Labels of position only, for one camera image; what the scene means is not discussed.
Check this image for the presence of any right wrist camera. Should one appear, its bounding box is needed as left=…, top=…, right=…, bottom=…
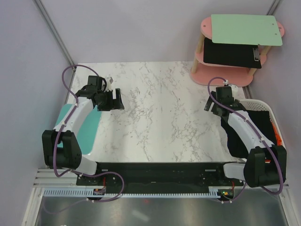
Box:
left=216, top=86, right=235, bottom=105

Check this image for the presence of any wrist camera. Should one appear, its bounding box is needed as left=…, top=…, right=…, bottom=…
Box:
left=86, top=75, right=113, bottom=92
left=216, top=86, right=235, bottom=105

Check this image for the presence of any orange garment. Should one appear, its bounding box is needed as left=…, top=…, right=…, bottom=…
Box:
left=272, top=123, right=282, bottom=145

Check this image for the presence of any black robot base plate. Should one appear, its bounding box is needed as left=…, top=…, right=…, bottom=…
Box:
left=76, top=162, right=242, bottom=193

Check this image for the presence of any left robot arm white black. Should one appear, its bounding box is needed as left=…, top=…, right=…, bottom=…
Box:
left=42, top=88, right=125, bottom=185

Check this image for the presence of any teal cutting mat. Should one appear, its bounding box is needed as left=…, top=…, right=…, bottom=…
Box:
left=55, top=104, right=102, bottom=155

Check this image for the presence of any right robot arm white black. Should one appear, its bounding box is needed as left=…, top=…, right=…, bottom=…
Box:
left=204, top=98, right=287, bottom=189

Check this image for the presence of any white slotted cable duct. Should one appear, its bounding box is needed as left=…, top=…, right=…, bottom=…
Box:
left=43, top=188, right=221, bottom=198

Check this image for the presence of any white plastic laundry basket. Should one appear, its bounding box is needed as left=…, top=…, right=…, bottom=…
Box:
left=240, top=99, right=285, bottom=147

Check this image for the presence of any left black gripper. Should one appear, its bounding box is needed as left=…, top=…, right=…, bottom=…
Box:
left=96, top=89, right=124, bottom=112

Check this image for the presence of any green clipboard board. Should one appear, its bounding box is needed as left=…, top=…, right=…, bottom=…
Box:
left=211, top=14, right=283, bottom=46

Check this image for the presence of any black clipboard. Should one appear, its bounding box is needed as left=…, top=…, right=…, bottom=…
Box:
left=203, top=38, right=261, bottom=69

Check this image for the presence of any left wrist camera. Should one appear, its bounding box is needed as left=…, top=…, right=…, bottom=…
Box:
left=86, top=75, right=113, bottom=92

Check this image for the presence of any black t shirt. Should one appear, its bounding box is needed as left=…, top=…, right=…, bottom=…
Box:
left=221, top=110, right=277, bottom=159

